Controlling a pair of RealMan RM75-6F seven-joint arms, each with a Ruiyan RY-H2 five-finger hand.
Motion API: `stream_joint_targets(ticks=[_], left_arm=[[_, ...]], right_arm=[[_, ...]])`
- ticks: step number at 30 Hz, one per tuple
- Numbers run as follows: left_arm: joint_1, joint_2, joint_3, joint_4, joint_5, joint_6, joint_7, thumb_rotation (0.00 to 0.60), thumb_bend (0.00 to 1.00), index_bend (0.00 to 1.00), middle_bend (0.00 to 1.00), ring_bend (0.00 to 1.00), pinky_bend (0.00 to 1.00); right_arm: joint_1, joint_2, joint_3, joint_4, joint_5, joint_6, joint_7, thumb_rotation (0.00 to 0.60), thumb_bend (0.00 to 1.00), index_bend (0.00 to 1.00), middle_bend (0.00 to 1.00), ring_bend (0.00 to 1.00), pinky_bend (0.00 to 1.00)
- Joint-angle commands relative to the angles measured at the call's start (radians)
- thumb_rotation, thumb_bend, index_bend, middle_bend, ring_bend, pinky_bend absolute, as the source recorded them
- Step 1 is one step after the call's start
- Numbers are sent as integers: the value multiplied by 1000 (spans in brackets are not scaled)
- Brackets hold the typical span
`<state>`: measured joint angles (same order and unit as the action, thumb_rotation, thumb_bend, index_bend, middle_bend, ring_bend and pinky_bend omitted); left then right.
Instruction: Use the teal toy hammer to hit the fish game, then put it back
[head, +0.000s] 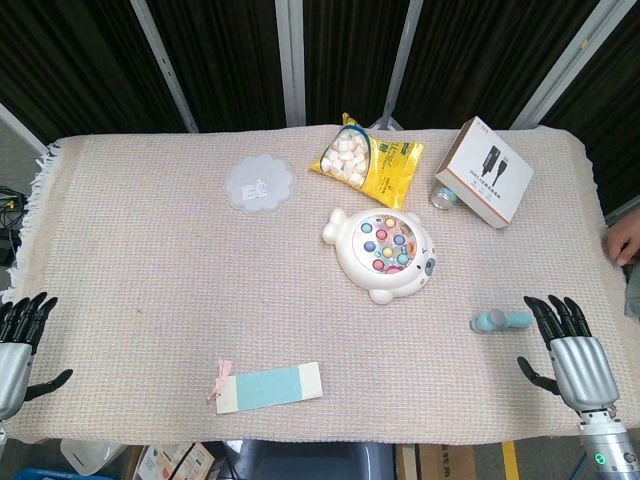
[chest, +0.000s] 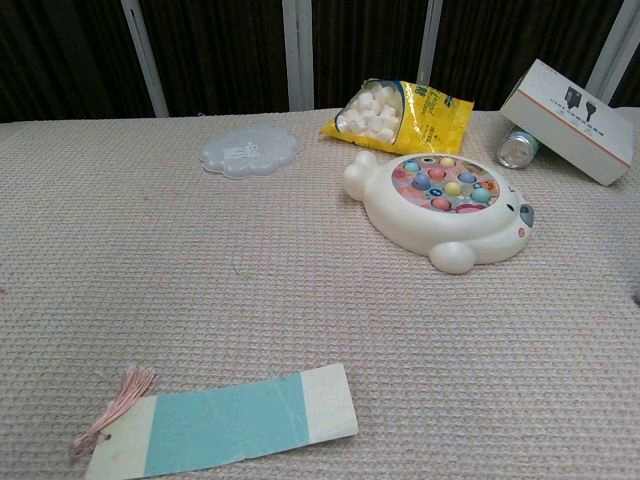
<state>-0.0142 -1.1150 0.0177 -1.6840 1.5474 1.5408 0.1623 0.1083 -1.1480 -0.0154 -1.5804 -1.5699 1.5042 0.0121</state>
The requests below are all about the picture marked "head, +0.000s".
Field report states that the teal grey toy hammer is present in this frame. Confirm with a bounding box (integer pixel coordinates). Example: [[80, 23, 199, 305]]
[[469, 308, 534, 335]]

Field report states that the white whack-a-mole toy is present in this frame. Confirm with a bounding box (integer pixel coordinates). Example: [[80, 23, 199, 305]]
[[321, 208, 436, 305]]

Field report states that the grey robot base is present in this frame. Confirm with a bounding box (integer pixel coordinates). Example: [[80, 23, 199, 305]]
[[239, 439, 396, 480]]

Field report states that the black cable bundle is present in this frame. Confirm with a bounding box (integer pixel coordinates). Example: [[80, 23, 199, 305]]
[[0, 185, 26, 266]]

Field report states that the blue plastic box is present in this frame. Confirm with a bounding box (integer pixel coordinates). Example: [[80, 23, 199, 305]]
[[14, 467, 69, 480]]

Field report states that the brown cardboard box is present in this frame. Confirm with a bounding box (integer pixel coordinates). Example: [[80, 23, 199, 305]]
[[395, 442, 476, 480]]

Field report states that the yellow marshmallow snack bag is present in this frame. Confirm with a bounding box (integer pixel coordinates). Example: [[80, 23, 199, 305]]
[[309, 112, 425, 211]]

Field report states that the white cable product box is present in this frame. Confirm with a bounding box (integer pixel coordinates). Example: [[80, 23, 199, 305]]
[[433, 116, 535, 230]]

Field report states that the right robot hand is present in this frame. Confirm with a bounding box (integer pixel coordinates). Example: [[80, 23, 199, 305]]
[[516, 294, 620, 415]]

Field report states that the beige woven tablecloth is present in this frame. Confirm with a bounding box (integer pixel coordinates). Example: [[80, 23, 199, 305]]
[[0, 123, 631, 446]]

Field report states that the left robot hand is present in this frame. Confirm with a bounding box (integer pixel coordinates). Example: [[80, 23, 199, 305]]
[[0, 292, 74, 422]]

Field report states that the printed paper carton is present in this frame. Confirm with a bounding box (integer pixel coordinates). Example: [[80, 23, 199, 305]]
[[133, 442, 221, 480]]

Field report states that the aluminium frame post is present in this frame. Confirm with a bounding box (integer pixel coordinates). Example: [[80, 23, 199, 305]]
[[273, 0, 307, 127], [130, 0, 199, 134], [372, 0, 426, 130], [0, 102, 49, 156], [512, 0, 619, 130]]

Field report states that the teal cream tasselled bookmark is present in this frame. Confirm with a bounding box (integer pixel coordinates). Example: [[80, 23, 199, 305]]
[[205, 358, 322, 415]]

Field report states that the person's bare hand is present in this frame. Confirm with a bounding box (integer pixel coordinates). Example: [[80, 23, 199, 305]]
[[604, 209, 640, 266]]

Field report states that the small clear bottle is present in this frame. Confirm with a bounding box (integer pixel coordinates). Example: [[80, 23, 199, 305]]
[[430, 182, 461, 210]]

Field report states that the white plastic bin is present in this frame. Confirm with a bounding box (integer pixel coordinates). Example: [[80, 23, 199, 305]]
[[59, 438, 129, 476]]

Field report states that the translucent flower-shaped lid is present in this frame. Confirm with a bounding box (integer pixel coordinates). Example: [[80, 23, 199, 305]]
[[223, 153, 296, 216]]

